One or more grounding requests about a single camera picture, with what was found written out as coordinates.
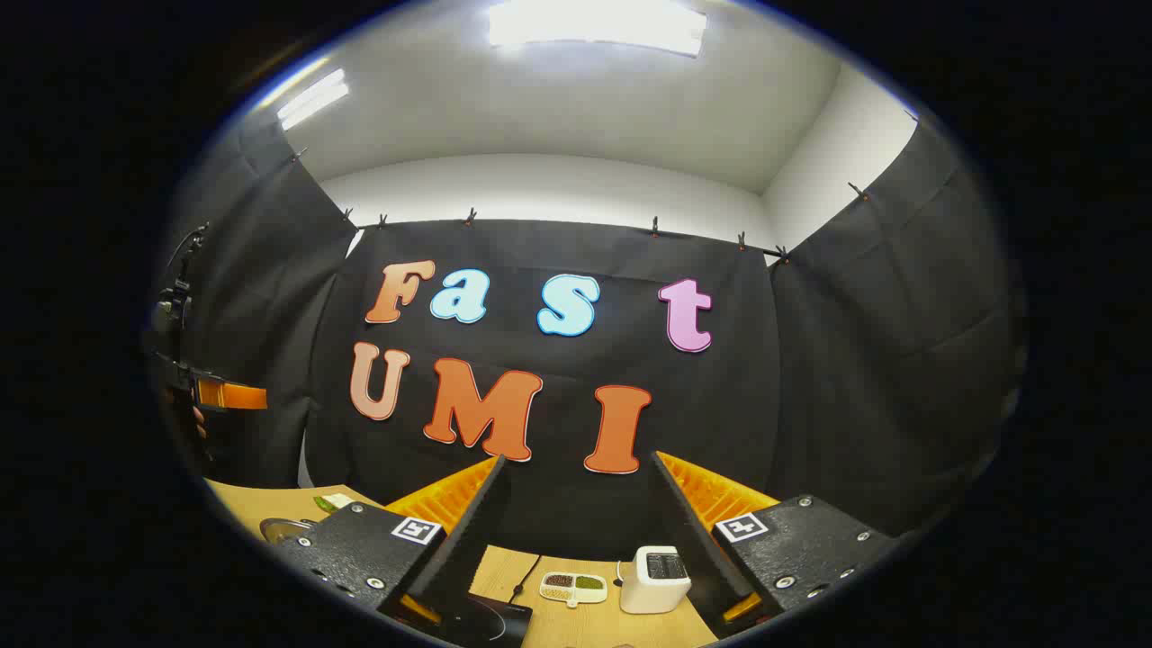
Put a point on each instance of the white toaster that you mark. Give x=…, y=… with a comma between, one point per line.
x=652, y=585

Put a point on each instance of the small ceiling light panel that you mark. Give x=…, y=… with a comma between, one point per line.
x=312, y=97

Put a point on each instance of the black backdrop cloth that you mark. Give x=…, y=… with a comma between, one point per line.
x=792, y=405

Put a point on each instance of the row of black clips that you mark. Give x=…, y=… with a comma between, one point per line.
x=469, y=217

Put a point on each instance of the sandwich on white plate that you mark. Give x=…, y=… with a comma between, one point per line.
x=331, y=502

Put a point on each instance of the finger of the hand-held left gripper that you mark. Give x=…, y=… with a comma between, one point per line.
x=234, y=396

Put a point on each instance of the black induction cooktop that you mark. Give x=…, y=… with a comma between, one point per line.
x=495, y=621

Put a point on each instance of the white divided dish of beans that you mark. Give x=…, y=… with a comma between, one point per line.
x=573, y=587

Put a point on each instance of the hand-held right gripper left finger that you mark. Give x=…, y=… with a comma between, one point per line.
x=468, y=531

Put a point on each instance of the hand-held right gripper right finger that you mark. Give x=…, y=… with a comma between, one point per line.
x=688, y=531

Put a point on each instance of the large ceiling light panel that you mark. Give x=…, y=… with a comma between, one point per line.
x=598, y=25

